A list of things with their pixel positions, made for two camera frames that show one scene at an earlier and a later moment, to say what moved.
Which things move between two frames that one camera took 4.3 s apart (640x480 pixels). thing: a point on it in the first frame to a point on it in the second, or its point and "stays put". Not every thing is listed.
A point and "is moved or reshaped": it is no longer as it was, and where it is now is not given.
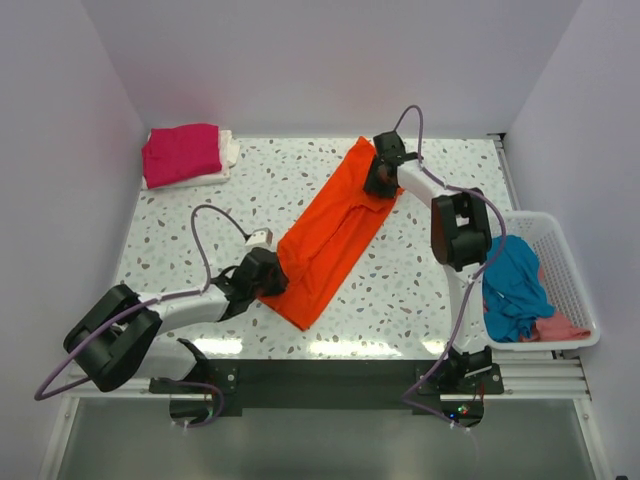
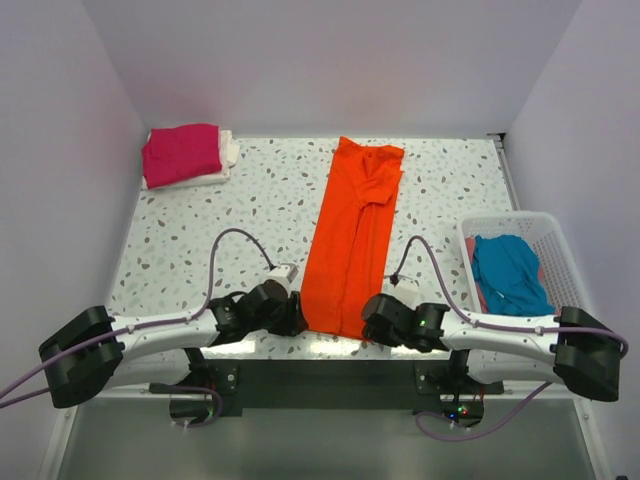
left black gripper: (280, 281) to (293, 322)
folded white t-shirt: (229, 156) stays put
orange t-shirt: (328, 237) is moved or reshaped
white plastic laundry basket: (561, 278) stays put
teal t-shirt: (513, 290) stays put
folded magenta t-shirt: (174, 154) stays put
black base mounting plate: (411, 385) stays put
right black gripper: (372, 185) to (378, 337)
